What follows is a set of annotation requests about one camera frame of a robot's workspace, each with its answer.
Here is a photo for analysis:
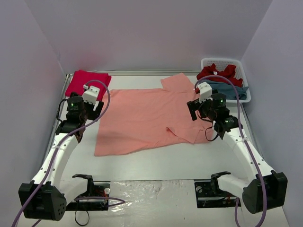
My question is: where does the blue-grey t-shirt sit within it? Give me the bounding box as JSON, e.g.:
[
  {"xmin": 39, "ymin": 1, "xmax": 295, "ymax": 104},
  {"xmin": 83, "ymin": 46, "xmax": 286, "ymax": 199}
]
[{"xmin": 205, "ymin": 80, "xmax": 249, "ymax": 101}]

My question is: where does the white plastic laundry basket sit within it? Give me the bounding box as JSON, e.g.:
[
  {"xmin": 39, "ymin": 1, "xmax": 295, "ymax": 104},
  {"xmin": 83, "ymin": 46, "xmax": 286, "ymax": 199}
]
[{"xmin": 196, "ymin": 58, "xmax": 251, "ymax": 103}]

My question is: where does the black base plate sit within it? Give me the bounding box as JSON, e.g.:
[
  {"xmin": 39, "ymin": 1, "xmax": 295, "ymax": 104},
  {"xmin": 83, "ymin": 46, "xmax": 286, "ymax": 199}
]
[
  {"xmin": 66, "ymin": 182, "xmax": 110, "ymax": 211},
  {"xmin": 194, "ymin": 179, "xmax": 236, "ymax": 209}
]

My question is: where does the dark red t-shirt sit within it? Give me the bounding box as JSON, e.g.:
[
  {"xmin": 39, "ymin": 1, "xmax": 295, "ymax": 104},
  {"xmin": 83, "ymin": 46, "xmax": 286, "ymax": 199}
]
[{"xmin": 196, "ymin": 63, "xmax": 243, "ymax": 87}]

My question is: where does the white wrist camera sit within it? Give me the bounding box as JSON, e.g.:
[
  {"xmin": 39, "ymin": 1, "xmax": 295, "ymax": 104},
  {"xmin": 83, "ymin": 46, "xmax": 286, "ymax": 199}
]
[
  {"xmin": 194, "ymin": 82, "xmax": 213, "ymax": 103},
  {"xmin": 82, "ymin": 85, "xmax": 100, "ymax": 111}
]

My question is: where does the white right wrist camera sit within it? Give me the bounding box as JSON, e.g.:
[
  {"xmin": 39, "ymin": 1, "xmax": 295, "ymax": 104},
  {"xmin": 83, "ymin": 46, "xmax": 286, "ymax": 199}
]
[{"xmin": 194, "ymin": 82, "xmax": 213, "ymax": 103}]

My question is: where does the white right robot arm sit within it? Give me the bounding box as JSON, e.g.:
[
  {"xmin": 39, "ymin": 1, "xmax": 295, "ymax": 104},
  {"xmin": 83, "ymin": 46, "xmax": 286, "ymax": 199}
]
[{"xmin": 187, "ymin": 93, "xmax": 288, "ymax": 214}]

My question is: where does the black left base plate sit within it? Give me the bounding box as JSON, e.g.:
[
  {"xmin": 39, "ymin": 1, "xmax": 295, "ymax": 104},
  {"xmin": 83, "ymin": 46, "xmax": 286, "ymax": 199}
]
[{"xmin": 66, "ymin": 182, "xmax": 110, "ymax": 211}]

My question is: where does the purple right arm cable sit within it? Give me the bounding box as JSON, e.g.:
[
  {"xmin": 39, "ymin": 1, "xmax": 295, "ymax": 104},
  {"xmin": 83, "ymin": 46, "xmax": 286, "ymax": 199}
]
[{"xmin": 194, "ymin": 76, "xmax": 268, "ymax": 227}]

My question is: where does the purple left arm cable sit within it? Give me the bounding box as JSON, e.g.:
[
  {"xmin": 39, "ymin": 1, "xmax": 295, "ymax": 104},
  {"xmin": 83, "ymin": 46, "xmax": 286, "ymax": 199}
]
[{"xmin": 10, "ymin": 79, "xmax": 125, "ymax": 227}]

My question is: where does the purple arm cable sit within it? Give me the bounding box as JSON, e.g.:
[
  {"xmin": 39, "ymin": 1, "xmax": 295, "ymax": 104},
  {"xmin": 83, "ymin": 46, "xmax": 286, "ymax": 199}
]
[
  {"xmin": 10, "ymin": 79, "xmax": 125, "ymax": 227},
  {"xmin": 194, "ymin": 76, "xmax": 268, "ymax": 227}
]

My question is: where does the salmon pink t-shirt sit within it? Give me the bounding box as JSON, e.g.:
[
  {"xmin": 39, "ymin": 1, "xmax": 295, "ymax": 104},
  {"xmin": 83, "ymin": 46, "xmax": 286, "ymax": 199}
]
[{"xmin": 94, "ymin": 73, "xmax": 213, "ymax": 157}]

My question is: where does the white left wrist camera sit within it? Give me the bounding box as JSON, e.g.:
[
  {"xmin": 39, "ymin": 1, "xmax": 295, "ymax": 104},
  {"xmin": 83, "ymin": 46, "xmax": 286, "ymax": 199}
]
[{"xmin": 82, "ymin": 85, "xmax": 100, "ymax": 111}]

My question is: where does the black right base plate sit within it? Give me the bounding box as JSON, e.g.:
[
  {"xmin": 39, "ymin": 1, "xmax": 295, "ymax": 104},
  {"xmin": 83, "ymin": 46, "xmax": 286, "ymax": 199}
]
[{"xmin": 194, "ymin": 179, "xmax": 236, "ymax": 209}]

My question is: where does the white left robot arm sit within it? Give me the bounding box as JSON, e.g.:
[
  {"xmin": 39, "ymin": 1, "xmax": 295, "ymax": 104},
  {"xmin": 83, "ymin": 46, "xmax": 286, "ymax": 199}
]
[{"xmin": 18, "ymin": 88, "xmax": 105, "ymax": 221}]

